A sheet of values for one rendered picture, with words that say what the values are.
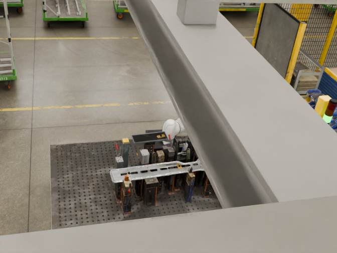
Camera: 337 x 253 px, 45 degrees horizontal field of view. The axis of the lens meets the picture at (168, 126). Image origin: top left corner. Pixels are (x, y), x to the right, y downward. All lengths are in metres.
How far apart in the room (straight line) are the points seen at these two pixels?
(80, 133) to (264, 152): 5.97
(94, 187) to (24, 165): 1.66
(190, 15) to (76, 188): 3.84
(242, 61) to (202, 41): 0.07
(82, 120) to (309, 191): 6.29
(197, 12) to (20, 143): 5.69
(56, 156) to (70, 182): 0.47
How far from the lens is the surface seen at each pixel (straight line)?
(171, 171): 4.14
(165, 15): 0.63
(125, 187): 3.86
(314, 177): 0.35
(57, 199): 4.28
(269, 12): 6.47
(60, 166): 4.64
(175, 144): 4.27
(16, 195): 5.41
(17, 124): 6.59
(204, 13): 0.61
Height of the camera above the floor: 3.70
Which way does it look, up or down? 34 degrees down
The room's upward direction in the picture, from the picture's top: 7 degrees clockwise
